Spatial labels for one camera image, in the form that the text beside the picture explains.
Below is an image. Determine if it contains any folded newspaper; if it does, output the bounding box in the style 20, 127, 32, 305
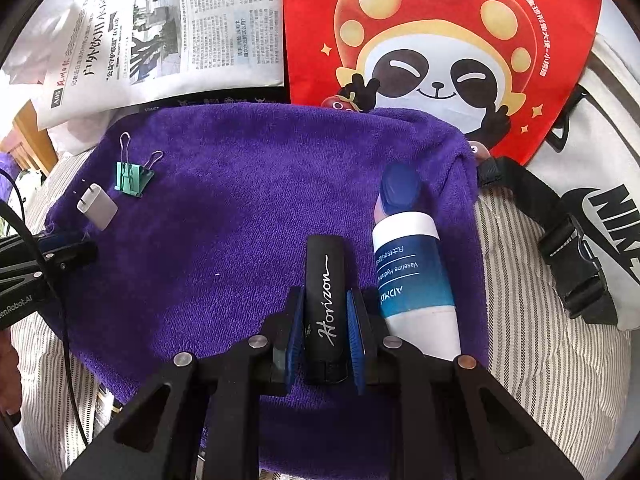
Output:
30, 0, 291, 131

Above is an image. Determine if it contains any purple towel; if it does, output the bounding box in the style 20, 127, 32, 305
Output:
44, 102, 493, 476

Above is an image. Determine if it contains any white waist bag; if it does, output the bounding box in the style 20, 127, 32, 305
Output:
475, 32, 640, 331

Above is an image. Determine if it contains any white charger plug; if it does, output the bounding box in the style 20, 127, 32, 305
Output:
74, 180, 119, 232

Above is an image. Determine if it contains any small blue jar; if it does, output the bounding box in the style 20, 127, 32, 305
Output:
377, 162, 423, 223

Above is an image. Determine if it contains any white plastic shopping bag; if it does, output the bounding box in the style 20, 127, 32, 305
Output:
0, 0, 108, 153

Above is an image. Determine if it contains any green binder clip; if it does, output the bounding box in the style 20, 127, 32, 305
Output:
114, 132, 165, 197

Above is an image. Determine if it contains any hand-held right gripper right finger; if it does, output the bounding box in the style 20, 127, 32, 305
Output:
346, 287, 586, 480

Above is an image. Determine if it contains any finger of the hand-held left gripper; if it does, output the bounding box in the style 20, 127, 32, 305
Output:
0, 231, 99, 281

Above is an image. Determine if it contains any wooden headboard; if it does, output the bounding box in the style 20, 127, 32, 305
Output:
0, 100, 56, 181

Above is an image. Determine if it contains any black tube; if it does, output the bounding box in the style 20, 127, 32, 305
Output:
302, 234, 351, 386

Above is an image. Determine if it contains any red panda paper bag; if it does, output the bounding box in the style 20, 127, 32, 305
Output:
282, 0, 603, 167

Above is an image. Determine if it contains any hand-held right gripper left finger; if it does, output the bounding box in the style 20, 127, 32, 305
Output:
60, 285, 307, 480

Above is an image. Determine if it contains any person's left forearm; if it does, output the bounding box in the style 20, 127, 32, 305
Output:
0, 332, 22, 423

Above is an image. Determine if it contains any blue and white lotion bottle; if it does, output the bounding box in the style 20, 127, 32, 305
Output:
372, 210, 462, 361

